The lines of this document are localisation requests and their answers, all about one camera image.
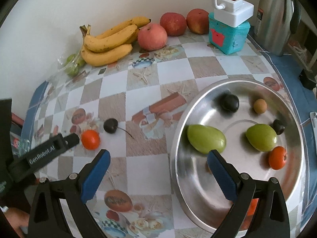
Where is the dark red apple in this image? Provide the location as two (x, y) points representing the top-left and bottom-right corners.
(159, 12), (187, 36)

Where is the white switch lamp socket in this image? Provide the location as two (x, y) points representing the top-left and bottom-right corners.
(212, 0), (254, 27)

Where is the steel round tray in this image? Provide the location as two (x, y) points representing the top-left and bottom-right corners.
(170, 78), (304, 233)

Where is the dark cherry with stem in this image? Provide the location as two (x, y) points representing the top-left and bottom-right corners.
(103, 118), (134, 139)

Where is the teal plastic box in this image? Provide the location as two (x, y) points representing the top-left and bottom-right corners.
(208, 12), (250, 55)

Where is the pink red apple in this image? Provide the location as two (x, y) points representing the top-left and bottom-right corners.
(137, 23), (168, 51)

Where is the yellow banana bunch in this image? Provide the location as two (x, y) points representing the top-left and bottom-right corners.
(79, 16), (151, 67)

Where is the small tan longan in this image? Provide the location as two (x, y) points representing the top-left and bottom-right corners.
(253, 99), (268, 114)

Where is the bag of green fruits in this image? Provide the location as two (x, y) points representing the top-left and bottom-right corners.
(59, 52), (86, 78)

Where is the dark plum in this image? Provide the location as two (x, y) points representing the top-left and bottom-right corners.
(271, 119), (285, 135)
(220, 93), (240, 113)

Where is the steel thermos jug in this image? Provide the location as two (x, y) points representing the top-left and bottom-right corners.
(254, 0), (301, 57)

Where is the red orange apple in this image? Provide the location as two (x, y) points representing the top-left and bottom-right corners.
(186, 9), (209, 35)

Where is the black power adapter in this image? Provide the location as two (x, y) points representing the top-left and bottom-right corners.
(299, 69), (316, 90)

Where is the checkered vinyl tablecloth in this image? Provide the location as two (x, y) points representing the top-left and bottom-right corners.
(23, 32), (290, 237)

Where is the dark plum in tray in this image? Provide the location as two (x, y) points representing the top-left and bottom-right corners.
(220, 93), (240, 113)

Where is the blue table cloth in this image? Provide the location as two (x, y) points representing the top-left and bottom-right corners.
(248, 30), (316, 228)

